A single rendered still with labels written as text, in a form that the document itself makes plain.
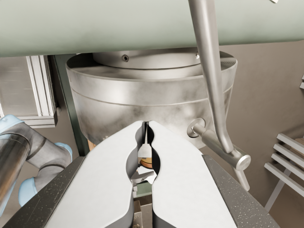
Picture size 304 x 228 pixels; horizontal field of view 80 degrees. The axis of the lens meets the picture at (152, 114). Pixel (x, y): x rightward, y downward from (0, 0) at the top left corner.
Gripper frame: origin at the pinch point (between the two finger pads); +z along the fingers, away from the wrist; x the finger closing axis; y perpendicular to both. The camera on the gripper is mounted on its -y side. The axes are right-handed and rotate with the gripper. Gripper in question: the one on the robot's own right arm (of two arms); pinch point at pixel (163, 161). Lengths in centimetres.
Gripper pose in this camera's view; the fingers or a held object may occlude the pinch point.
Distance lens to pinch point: 52.5
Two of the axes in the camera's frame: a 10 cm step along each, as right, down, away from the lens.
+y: 0.1, 8.8, 4.7
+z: 9.7, -1.3, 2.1
